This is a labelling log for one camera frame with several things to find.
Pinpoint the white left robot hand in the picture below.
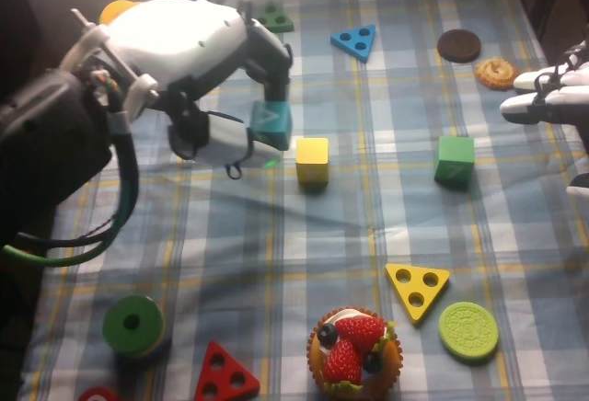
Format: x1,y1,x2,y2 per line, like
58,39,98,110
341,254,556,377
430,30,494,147
103,0,295,179

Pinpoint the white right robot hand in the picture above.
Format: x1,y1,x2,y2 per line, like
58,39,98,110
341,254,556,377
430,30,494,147
499,38,589,198

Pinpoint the green cube block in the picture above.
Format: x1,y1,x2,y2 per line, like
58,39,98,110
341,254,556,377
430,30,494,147
433,135,476,190

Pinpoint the blue cube block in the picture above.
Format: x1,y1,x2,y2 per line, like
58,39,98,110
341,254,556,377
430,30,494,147
249,100,295,152

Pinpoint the toy cupcake with yellow fruit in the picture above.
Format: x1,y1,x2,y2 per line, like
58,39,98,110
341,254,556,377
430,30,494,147
98,0,139,28

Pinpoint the tan toy butter cookie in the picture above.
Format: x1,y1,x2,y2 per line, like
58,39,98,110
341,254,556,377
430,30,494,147
474,57,520,92

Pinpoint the brown toy chocolate cookie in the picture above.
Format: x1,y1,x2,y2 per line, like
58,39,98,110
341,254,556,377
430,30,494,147
436,29,482,64

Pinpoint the green triangle block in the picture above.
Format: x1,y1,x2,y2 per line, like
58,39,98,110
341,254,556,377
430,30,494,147
255,1,295,34

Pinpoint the blue triangle block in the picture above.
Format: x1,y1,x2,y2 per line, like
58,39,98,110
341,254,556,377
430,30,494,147
329,24,377,64

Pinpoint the yellow cube block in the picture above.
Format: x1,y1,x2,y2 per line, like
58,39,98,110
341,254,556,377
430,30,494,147
294,137,330,187

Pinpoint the yellow triangle block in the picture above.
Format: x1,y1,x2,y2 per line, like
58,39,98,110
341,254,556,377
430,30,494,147
384,262,451,327

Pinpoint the green round toy cookie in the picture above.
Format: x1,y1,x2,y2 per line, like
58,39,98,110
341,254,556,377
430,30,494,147
437,302,501,365

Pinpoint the blue plaid tablecloth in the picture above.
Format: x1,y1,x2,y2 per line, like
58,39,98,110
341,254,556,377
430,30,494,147
17,0,589,401

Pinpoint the toy strawberry cupcake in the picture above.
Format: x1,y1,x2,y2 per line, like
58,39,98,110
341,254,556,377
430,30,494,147
306,306,404,401

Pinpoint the red triangle block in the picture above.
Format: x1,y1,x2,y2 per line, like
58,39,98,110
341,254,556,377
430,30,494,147
192,339,262,401

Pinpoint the red cylinder block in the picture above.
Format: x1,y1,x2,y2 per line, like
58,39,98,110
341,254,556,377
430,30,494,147
76,385,123,401

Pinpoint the stacked coloured ring tower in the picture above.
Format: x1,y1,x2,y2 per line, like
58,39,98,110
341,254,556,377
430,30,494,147
101,293,174,363

